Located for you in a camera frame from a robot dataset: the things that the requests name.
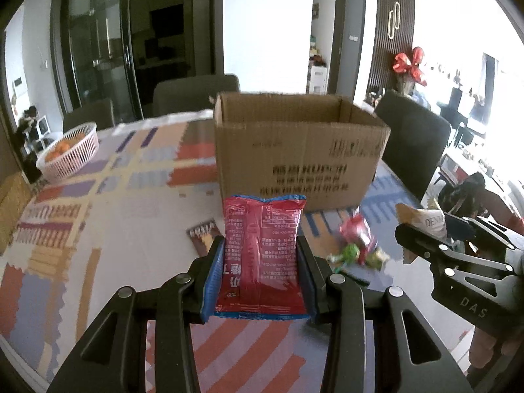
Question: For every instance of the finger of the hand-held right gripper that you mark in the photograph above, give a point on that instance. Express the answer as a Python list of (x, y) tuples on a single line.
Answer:
[(483, 229), (450, 260)]

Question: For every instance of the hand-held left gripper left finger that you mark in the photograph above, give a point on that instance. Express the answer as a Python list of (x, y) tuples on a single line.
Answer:
[(213, 286)]

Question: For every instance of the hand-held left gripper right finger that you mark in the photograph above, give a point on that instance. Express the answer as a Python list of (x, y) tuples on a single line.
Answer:
[(311, 294)]

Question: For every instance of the white snack packet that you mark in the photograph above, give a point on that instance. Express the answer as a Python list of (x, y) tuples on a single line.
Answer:
[(425, 219)]

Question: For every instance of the dark striped snack packet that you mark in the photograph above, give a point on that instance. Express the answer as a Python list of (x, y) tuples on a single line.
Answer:
[(202, 233)]

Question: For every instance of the red snack packet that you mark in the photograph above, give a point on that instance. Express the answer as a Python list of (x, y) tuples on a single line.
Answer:
[(262, 249)]

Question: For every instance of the brown cardboard box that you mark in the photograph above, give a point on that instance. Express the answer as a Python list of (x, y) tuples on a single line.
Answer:
[(294, 151)]

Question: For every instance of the person's right hand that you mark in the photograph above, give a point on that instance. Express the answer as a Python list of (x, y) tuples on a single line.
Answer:
[(487, 350)]

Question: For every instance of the dark bag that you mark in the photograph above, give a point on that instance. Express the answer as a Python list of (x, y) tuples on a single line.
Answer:
[(462, 194)]

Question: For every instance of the light green snack packet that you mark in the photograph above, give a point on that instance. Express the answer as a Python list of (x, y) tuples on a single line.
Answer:
[(352, 254)]

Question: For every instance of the pink snack packet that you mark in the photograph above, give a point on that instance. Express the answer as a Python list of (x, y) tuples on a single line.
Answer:
[(356, 231)]

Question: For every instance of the dark chair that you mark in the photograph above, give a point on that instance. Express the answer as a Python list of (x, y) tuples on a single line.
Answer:
[(413, 143)]

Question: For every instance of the red bow decoration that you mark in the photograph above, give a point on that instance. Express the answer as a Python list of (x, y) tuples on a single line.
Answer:
[(409, 63)]

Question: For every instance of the white wicker basket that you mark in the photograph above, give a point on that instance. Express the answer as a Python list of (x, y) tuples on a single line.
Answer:
[(77, 157)]

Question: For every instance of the grey dining chair back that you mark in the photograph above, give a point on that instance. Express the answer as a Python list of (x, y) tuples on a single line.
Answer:
[(192, 94)]

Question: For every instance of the orange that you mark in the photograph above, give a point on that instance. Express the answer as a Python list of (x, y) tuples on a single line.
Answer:
[(67, 145), (52, 156)]

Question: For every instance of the dark room door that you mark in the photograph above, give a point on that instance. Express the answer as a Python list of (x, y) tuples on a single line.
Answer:
[(348, 41)]

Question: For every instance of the white shelf unit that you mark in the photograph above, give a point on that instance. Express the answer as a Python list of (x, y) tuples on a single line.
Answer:
[(35, 131)]

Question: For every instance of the black glass sliding door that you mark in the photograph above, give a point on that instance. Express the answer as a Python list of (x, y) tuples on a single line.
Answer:
[(94, 41)]

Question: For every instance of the dark slatted wall panel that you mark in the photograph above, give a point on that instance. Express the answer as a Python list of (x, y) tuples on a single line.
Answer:
[(393, 28)]

